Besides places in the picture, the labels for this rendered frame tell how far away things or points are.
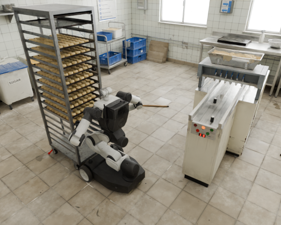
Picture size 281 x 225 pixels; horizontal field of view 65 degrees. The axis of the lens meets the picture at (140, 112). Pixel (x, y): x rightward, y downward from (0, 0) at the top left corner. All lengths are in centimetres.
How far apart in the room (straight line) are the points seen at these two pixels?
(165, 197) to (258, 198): 101
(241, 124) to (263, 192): 79
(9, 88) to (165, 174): 312
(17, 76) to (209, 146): 351
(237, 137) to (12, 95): 378
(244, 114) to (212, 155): 73
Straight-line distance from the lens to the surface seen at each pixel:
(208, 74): 285
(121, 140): 228
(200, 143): 238
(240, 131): 300
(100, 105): 214
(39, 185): 295
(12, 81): 455
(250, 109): 283
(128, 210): 250
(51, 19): 213
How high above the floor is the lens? 203
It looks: 31 degrees down
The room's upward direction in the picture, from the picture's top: straight up
